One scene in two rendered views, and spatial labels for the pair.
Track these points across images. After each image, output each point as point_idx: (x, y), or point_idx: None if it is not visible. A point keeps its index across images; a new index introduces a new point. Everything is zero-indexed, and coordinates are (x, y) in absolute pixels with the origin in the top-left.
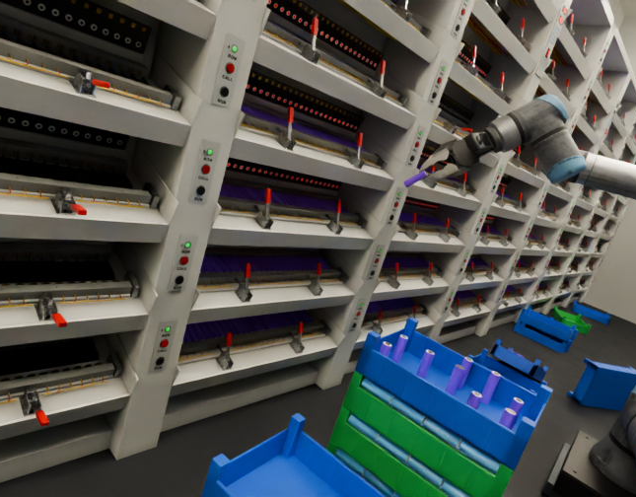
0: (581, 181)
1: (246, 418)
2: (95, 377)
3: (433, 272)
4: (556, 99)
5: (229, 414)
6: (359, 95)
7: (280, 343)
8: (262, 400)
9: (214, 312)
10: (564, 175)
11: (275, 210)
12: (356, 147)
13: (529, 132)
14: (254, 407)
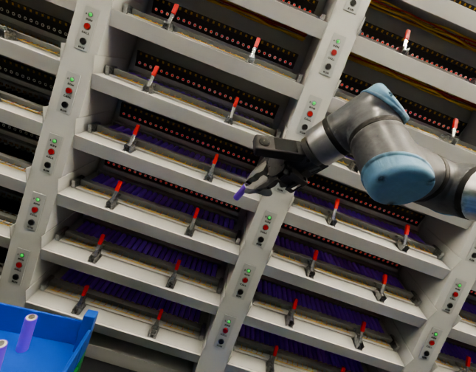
0: (473, 215)
1: (88, 370)
2: None
3: (382, 339)
4: (377, 84)
5: (83, 359)
6: (198, 118)
7: (142, 320)
8: (122, 367)
9: (61, 258)
10: (374, 182)
11: (139, 202)
12: (238, 173)
13: (339, 132)
14: (108, 368)
